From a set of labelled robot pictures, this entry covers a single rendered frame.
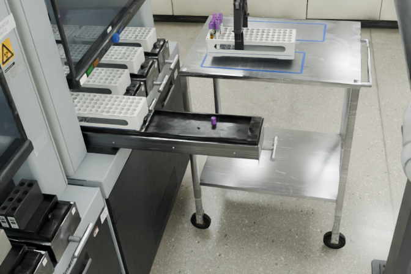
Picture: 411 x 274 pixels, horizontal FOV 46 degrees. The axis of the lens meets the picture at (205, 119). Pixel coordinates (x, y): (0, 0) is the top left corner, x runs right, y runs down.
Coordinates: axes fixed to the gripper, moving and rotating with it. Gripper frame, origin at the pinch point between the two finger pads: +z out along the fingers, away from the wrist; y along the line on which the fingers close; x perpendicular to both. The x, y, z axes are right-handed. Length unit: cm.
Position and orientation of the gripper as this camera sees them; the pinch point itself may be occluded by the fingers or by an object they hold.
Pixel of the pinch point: (241, 36)
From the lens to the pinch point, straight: 166.8
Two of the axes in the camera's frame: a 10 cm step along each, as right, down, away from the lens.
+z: 0.8, 8.0, 5.9
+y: 2.0, -5.9, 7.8
